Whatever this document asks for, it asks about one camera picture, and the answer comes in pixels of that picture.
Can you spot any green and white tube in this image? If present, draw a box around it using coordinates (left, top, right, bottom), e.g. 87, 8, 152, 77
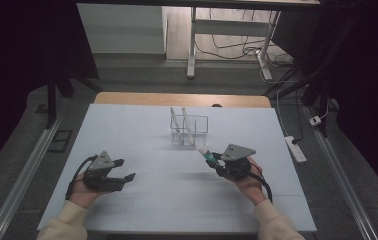
194, 144, 226, 168

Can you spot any white power strip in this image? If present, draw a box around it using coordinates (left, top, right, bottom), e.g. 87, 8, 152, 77
283, 135, 308, 164

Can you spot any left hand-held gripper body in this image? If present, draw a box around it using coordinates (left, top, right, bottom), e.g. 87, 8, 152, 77
82, 150, 127, 193

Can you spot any silver transparent pen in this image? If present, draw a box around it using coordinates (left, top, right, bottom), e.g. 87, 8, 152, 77
170, 106, 182, 145

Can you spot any white desk frame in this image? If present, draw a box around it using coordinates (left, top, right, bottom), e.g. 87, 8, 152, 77
186, 6, 283, 82

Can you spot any hand-held gripper black cable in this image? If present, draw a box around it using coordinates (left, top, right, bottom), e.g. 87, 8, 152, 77
247, 162, 274, 205
64, 154, 99, 202

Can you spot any white table mat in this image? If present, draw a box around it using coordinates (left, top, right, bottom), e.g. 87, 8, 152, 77
37, 103, 318, 234

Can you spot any left hand-held gripper black cable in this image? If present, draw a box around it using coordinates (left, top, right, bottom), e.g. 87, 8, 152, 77
64, 154, 99, 202

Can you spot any aluminium rail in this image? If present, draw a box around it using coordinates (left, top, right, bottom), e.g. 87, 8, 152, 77
0, 115, 63, 240
304, 105, 378, 240

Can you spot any right hand-held gripper black cable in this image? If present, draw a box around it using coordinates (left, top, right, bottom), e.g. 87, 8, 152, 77
247, 162, 274, 205

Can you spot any clear plastic pen organizer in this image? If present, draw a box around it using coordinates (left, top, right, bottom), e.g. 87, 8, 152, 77
169, 113, 210, 148

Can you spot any person's left hand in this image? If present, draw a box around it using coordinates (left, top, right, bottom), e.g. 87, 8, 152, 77
68, 172, 104, 210

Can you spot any black floor plate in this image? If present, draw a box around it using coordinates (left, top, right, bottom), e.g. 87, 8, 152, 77
47, 129, 74, 154

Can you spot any dark curtain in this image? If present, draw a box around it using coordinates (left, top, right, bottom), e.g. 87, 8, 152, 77
271, 0, 378, 208
0, 0, 100, 183

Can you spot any black stand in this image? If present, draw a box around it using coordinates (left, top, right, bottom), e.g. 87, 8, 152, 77
262, 13, 365, 138
44, 65, 105, 130

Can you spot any white pen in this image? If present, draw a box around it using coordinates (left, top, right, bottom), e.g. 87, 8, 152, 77
180, 106, 197, 147

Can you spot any tangle of floor cables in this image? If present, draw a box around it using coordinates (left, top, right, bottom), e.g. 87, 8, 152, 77
194, 9, 295, 69

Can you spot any white power strip cable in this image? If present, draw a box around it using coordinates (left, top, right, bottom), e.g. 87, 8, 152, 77
275, 88, 290, 138

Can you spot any white cabinet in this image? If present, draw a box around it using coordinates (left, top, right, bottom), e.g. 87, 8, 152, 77
76, 2, 169, 55

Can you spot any wooden table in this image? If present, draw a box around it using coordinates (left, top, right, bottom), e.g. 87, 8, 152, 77
93, 91, 273, 109

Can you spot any person's right hand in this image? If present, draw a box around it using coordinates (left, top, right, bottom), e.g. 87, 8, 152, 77
229, 155, 269, 207

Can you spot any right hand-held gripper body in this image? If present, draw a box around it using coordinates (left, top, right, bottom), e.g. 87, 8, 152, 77
214, 143, 257, 182

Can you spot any small white adapter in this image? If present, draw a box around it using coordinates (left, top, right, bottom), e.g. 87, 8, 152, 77
308, 105, 331, 127

